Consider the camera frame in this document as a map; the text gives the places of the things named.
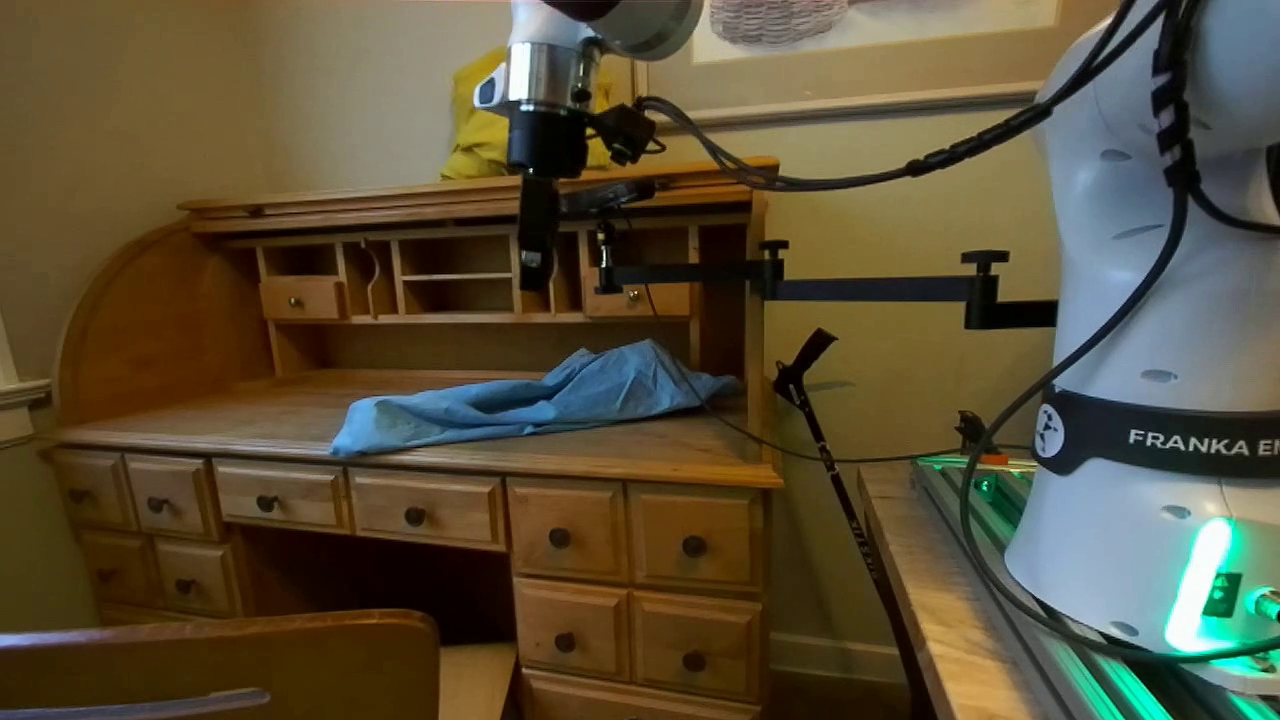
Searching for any wooden desk drawer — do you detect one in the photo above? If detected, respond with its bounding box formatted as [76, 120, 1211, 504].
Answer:
[512, 572, 633, 685]
[348, 465, 506, 550]
[124, 451, 218, 545]
[515, 667, 764, 720]
[503, 475, 633, 585]
[626, 484, 767, 596]
[152, 536, 247, 621]
[626, 589, 764, 704]
[52, 448, 135, 536]
[213, 454, 353, 536]
[70, 529, 165, 614]

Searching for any blue cloth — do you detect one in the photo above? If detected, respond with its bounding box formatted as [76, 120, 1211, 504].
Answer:
[322, 337, 744, 465]

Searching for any small inner desk drawer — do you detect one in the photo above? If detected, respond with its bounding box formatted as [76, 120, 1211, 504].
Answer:
[578, 276, 700, 325]
[255, 270, 348, 328]

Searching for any thin black cable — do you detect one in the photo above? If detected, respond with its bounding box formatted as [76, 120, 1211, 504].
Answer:
[707, 404, 980, 472]

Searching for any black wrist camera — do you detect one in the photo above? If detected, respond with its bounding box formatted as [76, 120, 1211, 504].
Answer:
[588, 99, 669, 168]

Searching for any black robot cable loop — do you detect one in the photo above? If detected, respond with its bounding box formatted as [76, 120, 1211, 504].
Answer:
[952, 132, 1280, 670]

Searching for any wooden roll-top desk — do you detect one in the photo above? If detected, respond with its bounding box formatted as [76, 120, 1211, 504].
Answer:
[48, 154, 786, 720]

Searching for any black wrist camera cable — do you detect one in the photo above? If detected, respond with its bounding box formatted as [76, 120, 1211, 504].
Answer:
[637, 0, 1203, 200]

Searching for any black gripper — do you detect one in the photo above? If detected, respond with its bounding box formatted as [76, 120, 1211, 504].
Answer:
[503, 108, 592, 295]

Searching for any black tripod stand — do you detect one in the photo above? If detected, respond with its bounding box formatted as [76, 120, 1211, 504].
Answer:
[767, 325, 932, 720]

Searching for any framed wall picture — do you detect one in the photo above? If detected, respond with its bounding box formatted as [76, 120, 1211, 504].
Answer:
[637, 0, 1127, 132]

